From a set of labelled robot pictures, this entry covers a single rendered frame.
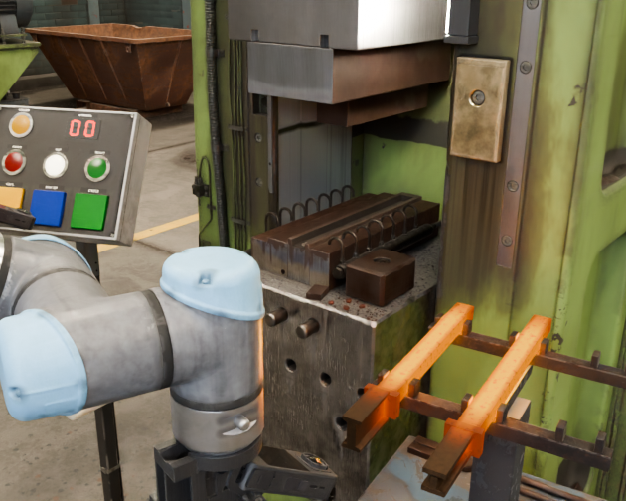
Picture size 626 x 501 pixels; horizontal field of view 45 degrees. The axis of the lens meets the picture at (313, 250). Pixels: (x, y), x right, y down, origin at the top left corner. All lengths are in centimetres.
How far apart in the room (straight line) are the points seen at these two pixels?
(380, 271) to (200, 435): 81
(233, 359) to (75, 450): 212
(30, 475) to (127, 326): 207
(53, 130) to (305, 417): 82
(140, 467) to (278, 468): 189
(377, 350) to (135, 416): 157
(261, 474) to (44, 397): 21
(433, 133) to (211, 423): 129
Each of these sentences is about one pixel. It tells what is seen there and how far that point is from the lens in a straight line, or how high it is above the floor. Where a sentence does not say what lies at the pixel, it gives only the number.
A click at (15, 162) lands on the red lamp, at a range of 177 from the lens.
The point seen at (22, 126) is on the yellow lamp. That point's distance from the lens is 178.
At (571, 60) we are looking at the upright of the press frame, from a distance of 128.
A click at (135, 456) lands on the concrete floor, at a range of 259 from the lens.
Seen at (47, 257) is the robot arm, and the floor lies 127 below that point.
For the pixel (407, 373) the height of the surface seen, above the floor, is 98.
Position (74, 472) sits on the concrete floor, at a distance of 257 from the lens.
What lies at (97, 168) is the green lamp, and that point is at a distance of 166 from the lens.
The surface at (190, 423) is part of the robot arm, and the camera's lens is 60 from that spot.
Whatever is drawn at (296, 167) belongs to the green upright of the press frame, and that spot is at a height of 107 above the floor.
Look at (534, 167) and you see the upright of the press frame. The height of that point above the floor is 118.
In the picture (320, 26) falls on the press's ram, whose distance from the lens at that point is 133.
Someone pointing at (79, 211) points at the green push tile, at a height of 101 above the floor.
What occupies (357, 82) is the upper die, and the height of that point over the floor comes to 130.
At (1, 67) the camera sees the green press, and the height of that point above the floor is 74.
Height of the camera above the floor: 149
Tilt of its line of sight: 21 degrees down
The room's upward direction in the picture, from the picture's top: 1 degrees clockwise
